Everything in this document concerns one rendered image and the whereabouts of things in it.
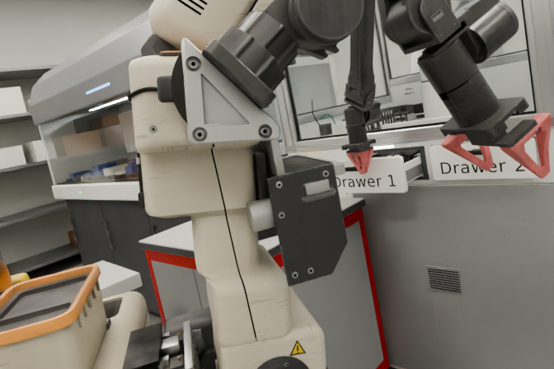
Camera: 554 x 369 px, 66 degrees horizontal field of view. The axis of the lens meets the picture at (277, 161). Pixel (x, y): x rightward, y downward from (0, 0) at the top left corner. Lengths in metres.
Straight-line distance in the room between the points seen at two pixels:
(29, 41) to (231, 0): 4.74
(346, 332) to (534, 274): 0.61
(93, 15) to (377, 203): 4.59
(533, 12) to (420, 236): 0.75
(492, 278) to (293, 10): 1.20
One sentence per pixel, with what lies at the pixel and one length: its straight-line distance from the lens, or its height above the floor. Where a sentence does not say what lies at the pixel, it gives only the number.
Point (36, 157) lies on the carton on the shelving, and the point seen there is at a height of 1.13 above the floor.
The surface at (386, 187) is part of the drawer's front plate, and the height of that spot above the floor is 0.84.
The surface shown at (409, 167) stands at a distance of 1.39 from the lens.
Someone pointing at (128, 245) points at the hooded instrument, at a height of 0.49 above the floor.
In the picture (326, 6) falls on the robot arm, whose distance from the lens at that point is 0.48.
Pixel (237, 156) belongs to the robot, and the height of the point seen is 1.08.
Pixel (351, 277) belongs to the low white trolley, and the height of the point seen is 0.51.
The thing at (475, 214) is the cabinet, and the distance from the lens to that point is 1.45.
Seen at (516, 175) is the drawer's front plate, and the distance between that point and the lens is 1.36.
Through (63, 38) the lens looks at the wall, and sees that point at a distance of 5.42.
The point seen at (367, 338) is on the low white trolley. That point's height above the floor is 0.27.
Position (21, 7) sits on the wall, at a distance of 5.40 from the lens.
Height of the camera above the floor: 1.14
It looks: 7 degrees down
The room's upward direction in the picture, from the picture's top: 11 degrees counter-clockwise
